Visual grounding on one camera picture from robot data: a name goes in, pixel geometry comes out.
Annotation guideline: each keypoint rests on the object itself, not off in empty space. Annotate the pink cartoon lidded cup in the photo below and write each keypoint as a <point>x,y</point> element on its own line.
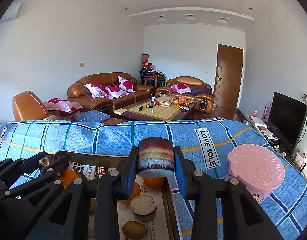
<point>258,169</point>

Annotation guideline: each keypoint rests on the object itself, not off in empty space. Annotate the stacked dark chairs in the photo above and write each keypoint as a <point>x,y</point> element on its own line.
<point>152,77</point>

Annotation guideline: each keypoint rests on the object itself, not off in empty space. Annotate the large orange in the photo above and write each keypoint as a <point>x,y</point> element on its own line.
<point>153,183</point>

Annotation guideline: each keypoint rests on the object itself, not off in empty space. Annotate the black television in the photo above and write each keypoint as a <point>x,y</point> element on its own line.
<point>287,120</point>

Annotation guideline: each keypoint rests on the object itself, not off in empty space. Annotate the brown kiwi fruit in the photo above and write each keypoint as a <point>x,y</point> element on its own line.
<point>134,230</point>

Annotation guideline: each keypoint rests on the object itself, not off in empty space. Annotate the dark chocolate round toy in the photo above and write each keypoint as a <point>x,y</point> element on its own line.
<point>46,161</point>

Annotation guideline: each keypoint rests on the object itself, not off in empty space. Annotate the blue plaid table cloth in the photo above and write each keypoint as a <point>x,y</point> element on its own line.
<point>206,142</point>

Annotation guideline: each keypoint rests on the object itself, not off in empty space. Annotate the brown leather near chair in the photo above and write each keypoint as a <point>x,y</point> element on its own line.
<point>27,106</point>

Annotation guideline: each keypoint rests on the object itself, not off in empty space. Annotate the orange tangerine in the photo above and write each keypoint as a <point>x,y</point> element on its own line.
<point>136,192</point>
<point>68,176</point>

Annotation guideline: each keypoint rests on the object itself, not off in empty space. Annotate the white wall air conditioner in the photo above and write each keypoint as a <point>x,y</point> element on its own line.
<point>11,12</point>

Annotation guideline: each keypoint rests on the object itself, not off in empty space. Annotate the brown leather armchair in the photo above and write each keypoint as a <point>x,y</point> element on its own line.
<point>190,88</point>

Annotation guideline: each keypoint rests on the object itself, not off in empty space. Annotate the wooden coffee table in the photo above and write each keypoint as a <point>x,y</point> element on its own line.
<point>166,108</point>

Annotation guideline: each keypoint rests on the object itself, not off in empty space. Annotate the brown wooden door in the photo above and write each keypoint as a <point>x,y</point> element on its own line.
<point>228,76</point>

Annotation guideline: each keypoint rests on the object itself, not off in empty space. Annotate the pink rectangular tin box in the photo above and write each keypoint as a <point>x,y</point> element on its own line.
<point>165,224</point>

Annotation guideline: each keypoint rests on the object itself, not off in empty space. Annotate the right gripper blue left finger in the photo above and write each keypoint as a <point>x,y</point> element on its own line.
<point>128,169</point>

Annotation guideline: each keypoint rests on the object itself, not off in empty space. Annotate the layered cylinder cake toy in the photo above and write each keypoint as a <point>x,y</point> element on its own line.
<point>156,158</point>

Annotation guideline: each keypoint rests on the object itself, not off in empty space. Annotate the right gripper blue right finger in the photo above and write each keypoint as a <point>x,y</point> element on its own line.
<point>184,170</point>

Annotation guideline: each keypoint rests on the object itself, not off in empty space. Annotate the brown leather three-seat sofa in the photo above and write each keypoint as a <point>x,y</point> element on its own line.
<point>110,91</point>

